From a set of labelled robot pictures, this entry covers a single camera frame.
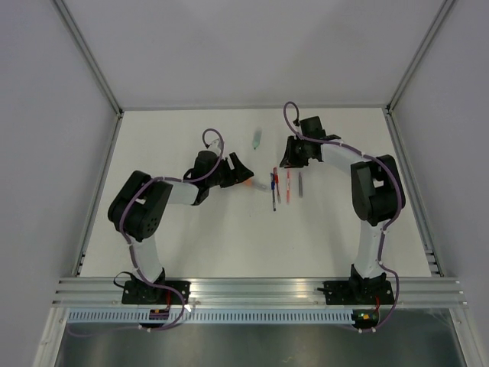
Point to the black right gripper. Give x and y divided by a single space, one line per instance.
289 160

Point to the green highlighter pen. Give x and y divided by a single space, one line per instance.
256 138

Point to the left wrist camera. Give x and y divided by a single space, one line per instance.
216 147

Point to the orange highlighter pen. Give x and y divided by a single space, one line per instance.
257 185

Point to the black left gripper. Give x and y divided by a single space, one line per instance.
238 175

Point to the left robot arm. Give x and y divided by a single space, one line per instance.
138 208

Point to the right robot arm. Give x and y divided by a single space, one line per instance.
377 198

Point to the left aluminium frame post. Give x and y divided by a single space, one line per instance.
84 49

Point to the purple grey marker pen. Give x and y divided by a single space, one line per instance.
300 185

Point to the right aluminium frame post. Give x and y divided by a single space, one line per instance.
429 37

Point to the aluminium mounting rail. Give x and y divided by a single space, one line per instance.
258 293

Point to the blue gel pen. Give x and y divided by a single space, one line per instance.
272 187

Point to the aluminium frame post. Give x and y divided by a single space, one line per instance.
429 37
84 49

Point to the white slotted cable duct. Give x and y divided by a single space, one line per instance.
211 316

